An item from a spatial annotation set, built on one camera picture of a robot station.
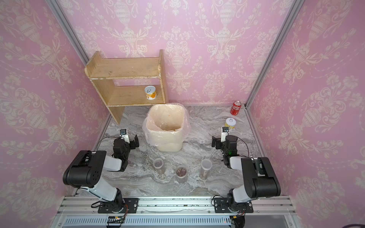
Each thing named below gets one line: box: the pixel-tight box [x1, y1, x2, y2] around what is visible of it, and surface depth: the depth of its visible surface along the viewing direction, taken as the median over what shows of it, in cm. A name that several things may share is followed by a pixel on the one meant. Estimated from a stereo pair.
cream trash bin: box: [146, 103, 186, 152], surface depth 85 cm
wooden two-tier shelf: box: [84, 49, 170, 125], surface depth 93 cm
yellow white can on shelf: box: [144, 85, 157, 101], surface depth 96 cm
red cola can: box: [230, 100, 242, 116], surface depth 111 cm
